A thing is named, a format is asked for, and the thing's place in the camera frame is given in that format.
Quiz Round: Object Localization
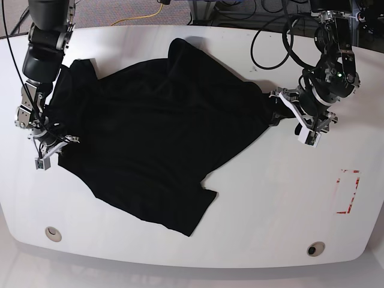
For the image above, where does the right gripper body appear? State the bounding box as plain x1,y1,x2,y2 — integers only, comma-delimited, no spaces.
29,130,80,160

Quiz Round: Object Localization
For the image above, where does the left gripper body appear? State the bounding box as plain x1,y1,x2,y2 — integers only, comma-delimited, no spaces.
269,87,338,132

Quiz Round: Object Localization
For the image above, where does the black t-shirt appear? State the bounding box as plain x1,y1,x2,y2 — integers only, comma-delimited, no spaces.
46,38,272,236

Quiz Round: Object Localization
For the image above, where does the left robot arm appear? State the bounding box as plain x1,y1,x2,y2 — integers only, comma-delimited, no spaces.
282,1,360,133

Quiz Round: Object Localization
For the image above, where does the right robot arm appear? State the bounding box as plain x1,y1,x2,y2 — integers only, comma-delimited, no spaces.
15,1,78,169

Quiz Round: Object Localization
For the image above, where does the red tape rectangle marking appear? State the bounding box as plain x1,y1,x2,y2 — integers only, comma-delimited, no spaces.
334,169,361,215

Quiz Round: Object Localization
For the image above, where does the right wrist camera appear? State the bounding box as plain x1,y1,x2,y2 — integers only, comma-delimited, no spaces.
35,158,51,170

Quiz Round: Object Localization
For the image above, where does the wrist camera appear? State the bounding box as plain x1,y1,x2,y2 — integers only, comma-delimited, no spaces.
298,127,321,148
35,158,51,170

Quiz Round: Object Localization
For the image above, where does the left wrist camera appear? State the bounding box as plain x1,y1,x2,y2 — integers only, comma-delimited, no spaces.
298,127,321,148

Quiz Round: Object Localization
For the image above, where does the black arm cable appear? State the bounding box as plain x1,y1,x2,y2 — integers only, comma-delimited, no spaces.
251,11,316,70

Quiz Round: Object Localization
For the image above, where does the left table cable grommet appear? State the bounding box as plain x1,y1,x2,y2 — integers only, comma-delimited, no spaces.
45,227,62,242

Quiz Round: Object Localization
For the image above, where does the table cable grommet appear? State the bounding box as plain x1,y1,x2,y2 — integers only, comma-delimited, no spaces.
45,227,62,242
307,242,325,257

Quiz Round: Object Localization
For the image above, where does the right table cable grommet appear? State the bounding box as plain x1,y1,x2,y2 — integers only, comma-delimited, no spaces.
307,242,325,257

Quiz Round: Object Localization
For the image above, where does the yellow cable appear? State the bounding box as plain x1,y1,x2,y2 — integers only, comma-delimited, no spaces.
110,2,164,27

